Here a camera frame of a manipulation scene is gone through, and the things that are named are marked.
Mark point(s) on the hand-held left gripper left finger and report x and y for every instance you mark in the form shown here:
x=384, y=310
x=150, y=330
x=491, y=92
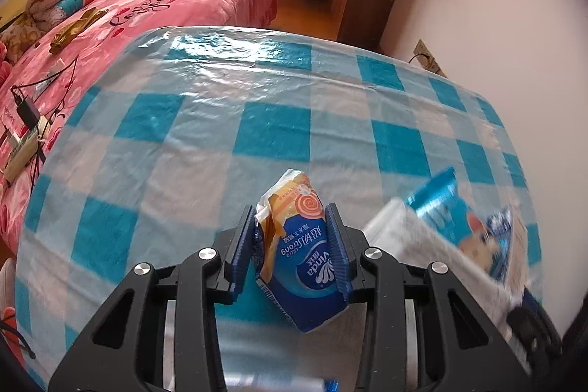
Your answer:
x=243, y=249

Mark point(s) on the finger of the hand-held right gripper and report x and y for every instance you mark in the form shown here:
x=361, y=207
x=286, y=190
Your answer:
x=533, y=318

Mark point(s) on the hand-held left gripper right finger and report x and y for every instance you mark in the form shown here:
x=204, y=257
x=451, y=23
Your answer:
x=339, y=254

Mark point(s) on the blue tissue pack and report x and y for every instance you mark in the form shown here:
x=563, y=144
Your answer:
x=298, y=263

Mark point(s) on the pile of packets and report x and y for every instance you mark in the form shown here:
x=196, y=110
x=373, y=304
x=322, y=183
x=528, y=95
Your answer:
x=413, y=245

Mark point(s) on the blue cartoon snack packet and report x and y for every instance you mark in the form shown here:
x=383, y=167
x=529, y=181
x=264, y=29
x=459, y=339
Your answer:
x=441, y=208

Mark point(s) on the blue checked tablecloth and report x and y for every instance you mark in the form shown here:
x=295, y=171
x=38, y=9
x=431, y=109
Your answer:
x=206, y=135

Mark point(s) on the white soft bag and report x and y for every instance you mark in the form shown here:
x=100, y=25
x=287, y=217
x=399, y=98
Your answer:
x=5, y=277

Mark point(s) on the beige power strip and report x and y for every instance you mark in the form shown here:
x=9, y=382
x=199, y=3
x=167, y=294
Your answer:
x=23, y=148

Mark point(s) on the white charger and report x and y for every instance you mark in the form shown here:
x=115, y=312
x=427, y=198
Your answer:
x=13, y=139

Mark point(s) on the black charger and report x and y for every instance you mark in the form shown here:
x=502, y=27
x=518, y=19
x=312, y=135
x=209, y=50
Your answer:
x=25, y=109

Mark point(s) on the small clear plastic packet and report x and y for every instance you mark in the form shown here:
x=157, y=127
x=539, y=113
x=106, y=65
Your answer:
x=53, y=73

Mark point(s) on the bed with pink blanket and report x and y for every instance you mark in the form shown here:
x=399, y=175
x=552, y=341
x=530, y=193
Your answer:
x=151, y=1

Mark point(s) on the gold cloth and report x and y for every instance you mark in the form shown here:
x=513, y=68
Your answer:
x=76, y=29

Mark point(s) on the tan floral pillow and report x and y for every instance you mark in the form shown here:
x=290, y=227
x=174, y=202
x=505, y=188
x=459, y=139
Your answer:
x=18, y=36

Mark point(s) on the wall socket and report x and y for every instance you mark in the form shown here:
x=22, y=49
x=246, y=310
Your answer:
x=425, y=51

